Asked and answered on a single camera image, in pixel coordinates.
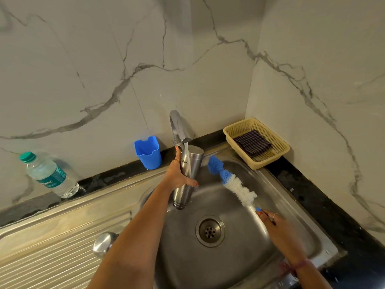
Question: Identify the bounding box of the clear plastic water bottle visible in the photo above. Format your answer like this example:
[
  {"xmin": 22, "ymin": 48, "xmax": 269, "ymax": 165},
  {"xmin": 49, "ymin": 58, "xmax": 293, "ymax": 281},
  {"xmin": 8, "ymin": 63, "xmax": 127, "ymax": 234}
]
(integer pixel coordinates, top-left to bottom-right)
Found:
[{"xmin": 18, "ymin": 151, "xmax": 80, "ymax": 199}]

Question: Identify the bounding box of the stainless steel sink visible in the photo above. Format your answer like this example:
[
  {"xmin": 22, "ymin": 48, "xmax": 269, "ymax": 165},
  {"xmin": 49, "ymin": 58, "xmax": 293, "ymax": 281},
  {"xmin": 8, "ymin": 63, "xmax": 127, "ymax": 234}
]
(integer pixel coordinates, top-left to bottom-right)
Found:
[{"xmin": 0, "ymin": 144, "xmax": 348, "ymax": 289}]

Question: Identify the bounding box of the blue plastic brush holder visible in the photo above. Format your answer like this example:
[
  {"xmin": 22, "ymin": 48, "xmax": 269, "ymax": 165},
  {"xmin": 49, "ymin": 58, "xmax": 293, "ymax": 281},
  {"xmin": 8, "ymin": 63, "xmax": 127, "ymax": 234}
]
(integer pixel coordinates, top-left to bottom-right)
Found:
[{"xmin": 134, "ymin": 135, "xmax": 163, "ymax": 171}]

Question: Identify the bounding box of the person's left hand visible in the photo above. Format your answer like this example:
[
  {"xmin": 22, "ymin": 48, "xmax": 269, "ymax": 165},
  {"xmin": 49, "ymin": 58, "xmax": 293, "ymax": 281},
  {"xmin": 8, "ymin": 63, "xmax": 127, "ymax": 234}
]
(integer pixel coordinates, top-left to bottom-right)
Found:
[{"xmin": 162, "ymin": 146, "xmax": 199, "ymax": 190}]

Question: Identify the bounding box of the chrome faucet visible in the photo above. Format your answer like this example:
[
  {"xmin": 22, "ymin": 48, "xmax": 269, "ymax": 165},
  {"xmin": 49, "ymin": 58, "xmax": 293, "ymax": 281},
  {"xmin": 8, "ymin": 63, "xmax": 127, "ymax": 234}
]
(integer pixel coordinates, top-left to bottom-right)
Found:
[{"xmin": 169, "ymin": 110, "xmax": 193, "ymax": 148}]

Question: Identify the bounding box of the yellow plastic basket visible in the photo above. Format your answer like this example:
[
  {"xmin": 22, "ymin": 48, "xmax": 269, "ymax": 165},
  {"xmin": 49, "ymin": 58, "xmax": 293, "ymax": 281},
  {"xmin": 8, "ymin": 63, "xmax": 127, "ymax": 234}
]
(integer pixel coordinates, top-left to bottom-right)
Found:
[{"xmin": 223, "ymin": 118, "xmax": 291, "ymax": 171}]

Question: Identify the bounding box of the stainless steel flask body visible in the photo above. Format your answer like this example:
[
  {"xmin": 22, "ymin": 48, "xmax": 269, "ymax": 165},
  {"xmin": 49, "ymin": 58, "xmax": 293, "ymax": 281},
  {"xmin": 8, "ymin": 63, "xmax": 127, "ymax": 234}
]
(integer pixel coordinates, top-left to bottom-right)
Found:
[{"xmin": 172, "ymin": 145, "xmax": 205, "ymax": 210}]

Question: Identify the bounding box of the blue white bottle brush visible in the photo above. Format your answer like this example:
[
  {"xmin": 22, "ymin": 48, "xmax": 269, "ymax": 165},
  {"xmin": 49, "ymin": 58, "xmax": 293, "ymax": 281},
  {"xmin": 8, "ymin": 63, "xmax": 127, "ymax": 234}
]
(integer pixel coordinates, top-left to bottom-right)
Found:
[{"xmin": 207, "ymin": 155, "xmax": 277, "ymax": 226}]

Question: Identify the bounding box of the steel cup cap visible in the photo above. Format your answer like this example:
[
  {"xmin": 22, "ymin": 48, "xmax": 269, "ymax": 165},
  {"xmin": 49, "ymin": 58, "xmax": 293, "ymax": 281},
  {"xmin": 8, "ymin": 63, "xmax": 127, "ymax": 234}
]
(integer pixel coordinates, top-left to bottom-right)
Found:
[{"xmin": 93, "ymin": 232, "xmax": 120, "ymax": 258}]

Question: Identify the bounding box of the person's left forearm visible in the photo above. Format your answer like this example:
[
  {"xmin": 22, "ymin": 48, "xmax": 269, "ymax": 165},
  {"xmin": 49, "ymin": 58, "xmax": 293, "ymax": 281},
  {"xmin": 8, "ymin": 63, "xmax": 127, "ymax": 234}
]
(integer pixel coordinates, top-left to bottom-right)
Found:
[{"xmin": 87, "ymin": 179, "xmax": 175, "ymax": 289}]

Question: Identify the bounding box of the pink thread bracelet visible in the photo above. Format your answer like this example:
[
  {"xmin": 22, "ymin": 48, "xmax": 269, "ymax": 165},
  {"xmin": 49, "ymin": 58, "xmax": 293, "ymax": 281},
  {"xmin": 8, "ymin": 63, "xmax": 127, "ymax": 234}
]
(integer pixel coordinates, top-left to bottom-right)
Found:
[{"xmin": 278, "ymin": 258, "xmax": 313, "ymax": 279}]

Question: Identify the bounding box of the person's right hand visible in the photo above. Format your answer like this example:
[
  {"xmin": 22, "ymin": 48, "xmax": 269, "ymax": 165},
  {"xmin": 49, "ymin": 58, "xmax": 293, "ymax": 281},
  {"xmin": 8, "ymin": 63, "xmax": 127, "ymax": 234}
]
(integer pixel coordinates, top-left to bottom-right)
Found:
[{"xmin": 255, "ymin": 210, "xmax": 310, "ymax": 267}]

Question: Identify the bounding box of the dark checked cloth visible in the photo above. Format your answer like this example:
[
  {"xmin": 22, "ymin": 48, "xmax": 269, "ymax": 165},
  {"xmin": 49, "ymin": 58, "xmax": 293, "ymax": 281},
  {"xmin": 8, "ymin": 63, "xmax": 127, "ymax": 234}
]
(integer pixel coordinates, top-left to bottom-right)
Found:
[{"xmin": 233, "ymin": 129, "xmax": 273, "ymax": 159}]

